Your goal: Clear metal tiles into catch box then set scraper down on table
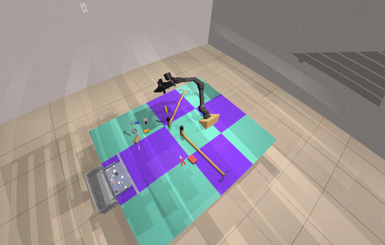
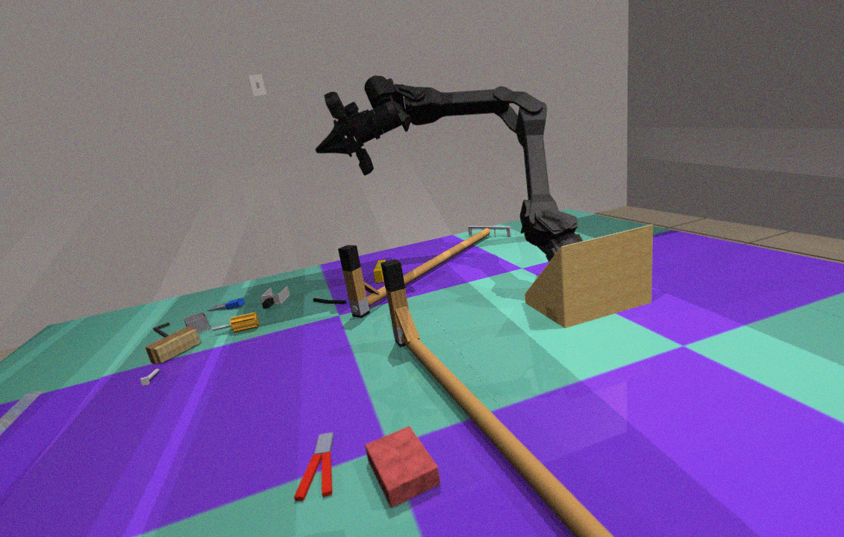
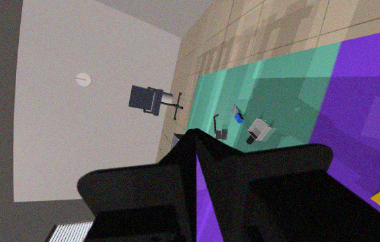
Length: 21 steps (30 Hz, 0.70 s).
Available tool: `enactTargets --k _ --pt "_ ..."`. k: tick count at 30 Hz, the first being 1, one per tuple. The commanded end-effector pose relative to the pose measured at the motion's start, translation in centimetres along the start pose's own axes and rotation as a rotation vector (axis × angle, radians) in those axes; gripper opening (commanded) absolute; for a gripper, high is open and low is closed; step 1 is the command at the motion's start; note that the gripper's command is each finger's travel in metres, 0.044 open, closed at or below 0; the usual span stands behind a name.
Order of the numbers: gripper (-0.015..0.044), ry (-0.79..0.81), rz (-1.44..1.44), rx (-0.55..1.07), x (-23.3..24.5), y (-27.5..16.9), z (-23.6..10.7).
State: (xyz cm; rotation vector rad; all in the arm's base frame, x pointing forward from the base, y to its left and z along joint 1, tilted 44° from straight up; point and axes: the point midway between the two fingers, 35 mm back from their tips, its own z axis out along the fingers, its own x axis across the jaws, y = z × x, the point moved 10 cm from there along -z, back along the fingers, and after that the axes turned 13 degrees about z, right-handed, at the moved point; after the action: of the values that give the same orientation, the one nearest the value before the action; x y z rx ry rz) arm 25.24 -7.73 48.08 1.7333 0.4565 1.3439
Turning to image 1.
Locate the long tan wooden pole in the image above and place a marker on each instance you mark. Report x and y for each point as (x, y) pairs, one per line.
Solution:
(183, 134)

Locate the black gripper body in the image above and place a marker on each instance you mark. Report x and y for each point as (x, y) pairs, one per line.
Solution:
(163, 87)

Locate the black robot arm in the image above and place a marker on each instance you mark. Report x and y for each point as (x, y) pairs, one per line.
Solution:
(174, 80)

